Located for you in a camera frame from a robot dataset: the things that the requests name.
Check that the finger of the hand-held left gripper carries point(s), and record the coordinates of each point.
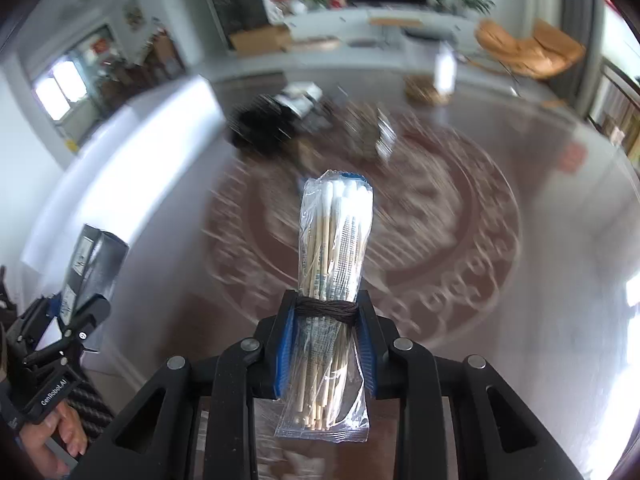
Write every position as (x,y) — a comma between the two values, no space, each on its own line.
(87,315)
(56,310)

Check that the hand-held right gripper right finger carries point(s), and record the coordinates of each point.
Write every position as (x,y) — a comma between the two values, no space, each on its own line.
(369,360)

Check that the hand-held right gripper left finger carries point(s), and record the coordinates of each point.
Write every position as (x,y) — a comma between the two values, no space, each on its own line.
(285,360)

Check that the clear plastic box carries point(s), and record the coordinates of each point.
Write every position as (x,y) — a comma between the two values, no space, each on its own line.
(95,265)

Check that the cotton swab packet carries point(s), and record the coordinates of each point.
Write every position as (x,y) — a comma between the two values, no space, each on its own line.
(332,240)

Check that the rhinestone hair claw clip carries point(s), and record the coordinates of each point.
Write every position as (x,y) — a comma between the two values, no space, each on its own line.
(370,132)

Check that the black scrunchie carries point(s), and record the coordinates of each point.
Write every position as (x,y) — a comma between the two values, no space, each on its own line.
(260,130)

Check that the person's left hand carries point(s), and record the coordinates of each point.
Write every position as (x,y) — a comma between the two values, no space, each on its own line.
(65,430)

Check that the red door sign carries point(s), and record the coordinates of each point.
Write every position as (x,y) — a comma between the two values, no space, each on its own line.
(100,46)

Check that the white flat box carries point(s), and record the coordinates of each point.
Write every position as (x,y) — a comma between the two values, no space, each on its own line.
(300,92)

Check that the clear plastic jar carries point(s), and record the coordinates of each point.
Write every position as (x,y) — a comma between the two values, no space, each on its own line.
(435,75)

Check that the round coffee table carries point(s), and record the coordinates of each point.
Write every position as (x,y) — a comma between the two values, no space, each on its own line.
(317,43)

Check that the cardboard box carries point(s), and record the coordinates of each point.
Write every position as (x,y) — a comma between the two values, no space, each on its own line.
(260,40)

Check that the white television cabinet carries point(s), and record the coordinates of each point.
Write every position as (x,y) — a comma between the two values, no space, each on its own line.
(350,27)

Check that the orange bench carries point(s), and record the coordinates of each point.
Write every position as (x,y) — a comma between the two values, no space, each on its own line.
(395,22)

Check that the orange lounge chair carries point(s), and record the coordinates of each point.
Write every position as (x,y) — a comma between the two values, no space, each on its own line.
(525,52)

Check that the wooden chair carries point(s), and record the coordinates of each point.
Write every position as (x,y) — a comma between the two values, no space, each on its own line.
(617,105)

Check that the grey curtain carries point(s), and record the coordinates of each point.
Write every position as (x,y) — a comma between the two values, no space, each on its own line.
(582,25)

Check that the framed wall painting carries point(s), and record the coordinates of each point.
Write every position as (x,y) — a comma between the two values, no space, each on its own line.
(132,12)

